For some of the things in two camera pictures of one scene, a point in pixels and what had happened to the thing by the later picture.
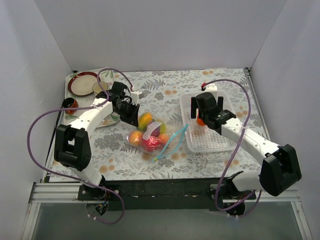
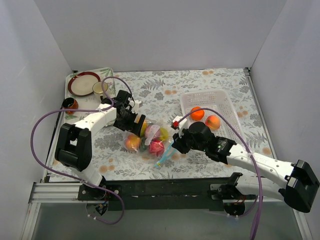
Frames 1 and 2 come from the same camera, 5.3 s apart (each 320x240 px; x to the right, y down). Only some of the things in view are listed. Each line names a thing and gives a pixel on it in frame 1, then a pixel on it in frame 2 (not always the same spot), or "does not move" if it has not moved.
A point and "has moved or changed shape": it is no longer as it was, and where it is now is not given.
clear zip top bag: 154,137 has moved or changed shape
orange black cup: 70,102 does not move
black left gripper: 132,115 to 136,124
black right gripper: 206,107 to 180,141
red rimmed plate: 81,83 does not move
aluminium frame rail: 43,192 does not move
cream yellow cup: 97,89 does not move
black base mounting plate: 163,193 does not move
